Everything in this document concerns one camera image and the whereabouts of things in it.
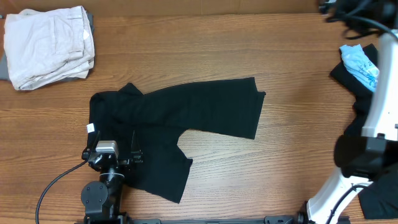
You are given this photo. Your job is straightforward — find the light blue printed shirt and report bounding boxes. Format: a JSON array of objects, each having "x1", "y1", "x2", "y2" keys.
[{"x1": 340, "y1": 44, "x2": 379, "y2": 92}]

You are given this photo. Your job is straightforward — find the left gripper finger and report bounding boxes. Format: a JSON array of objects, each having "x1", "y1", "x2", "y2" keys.
[
  {"x1": 131, "y1": 131, "x2": 139, "y2": 153},
  {"x1": 90, "y1": 131, "x2": 100, "y2": 152}
]

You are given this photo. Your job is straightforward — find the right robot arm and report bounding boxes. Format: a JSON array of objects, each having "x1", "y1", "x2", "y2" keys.
[{"x1": 297, "y1": 30, "x2": 397, "y2": 223}]

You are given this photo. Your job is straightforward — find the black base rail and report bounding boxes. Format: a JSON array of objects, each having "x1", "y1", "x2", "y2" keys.
[{"x1": 74, "y1": 214, "x2": 351, "y2": 224}]

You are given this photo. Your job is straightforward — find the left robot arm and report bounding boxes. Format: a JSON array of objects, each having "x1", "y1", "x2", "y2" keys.
[{"x1": 81, "y1": 131, "x2": 143, "y2": 224}]

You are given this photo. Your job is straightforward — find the black garment at right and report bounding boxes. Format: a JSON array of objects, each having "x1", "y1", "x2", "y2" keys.
[{"x1": 330, "y1": 44, "x2": 397, "y2": 220}]

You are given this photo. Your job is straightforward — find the folded beige trousers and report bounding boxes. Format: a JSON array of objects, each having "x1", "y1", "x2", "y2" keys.
[{"x1": 4, "y1": 6, "x2": 95, "y2": 91}]

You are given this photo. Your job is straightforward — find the grey folded cloth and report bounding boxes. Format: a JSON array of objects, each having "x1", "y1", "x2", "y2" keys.
[{"x1": 1, "y1": 12, "x2": 95, "y2": 81}]

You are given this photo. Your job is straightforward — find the black t-shirt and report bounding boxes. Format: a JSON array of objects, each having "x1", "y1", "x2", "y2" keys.
[{"x1": 89, "y1": 78, "x2": 266, "y2": 203}]

